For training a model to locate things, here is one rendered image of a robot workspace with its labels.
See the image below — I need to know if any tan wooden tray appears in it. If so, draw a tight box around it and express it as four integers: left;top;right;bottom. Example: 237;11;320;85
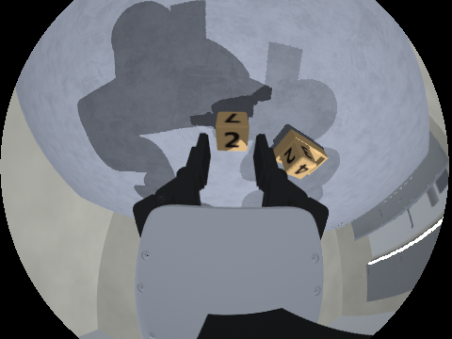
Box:
273;129;328;175

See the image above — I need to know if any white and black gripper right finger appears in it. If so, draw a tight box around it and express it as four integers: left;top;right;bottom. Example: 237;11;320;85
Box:
253;134;329;240

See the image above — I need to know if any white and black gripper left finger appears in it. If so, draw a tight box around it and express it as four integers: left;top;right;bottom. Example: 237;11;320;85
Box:
133;133;211;236

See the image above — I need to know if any tan wooden number cube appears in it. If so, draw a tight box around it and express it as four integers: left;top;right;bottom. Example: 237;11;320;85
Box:
216;112;250;151
281;141;317;179

